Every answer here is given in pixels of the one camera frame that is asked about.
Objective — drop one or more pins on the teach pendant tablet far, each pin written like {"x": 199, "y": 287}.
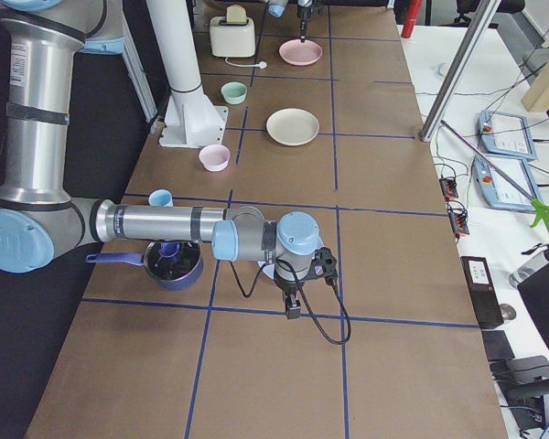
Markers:
{"x": 506, "y": 134}

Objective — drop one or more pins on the cream toaster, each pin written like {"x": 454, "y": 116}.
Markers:
{"x": 229, "y": 40}

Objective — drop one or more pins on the cream white plate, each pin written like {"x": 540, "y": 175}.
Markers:
{"x": 292, "y": 126}

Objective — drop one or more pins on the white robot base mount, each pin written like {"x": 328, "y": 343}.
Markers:
{"x": 193, "y": 121}

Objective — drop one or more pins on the pink plate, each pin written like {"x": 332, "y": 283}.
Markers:
{"x": 297, "y": 52}

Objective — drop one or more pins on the light blue cup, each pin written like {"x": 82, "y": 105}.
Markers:
{"x": 160, "y": 198}

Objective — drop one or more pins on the red cylinder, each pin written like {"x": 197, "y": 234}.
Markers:
{"x": 411, "y": 18}

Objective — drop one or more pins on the bread slice in toaster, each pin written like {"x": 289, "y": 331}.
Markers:
{"x": 236, "y": 15}

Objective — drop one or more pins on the aluminium frame post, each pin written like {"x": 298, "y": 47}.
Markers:
{"x": 480, "y": 23}

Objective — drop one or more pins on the blue plate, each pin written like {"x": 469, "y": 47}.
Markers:
{"x": 269, "y": 269}

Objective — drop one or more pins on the teach pendant tablet near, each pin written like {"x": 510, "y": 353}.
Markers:
{"x": 497, "y": 192}

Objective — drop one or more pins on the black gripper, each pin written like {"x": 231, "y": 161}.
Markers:
{"x": 305, "y": 10}
{"x": 287, "y": 289}

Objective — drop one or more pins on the white support column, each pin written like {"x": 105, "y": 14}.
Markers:
{"x": 172, "y": 27}

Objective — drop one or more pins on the teach pendant tablet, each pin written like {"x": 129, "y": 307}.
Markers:
{"x": 497, "y": 192}
{"x": 506, "y": 134}

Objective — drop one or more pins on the dark blue saucepan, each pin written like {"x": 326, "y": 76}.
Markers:
{"x": 173, "y": 265}

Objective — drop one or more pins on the pink bowl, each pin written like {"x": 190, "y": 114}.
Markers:
{"x": 214, "y": 158}

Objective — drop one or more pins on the green bowl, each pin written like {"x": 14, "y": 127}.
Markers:
{"x": 234, "y": 92}

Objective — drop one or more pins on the black box with label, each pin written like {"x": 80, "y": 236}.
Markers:
{"x": 481, "y": 290}

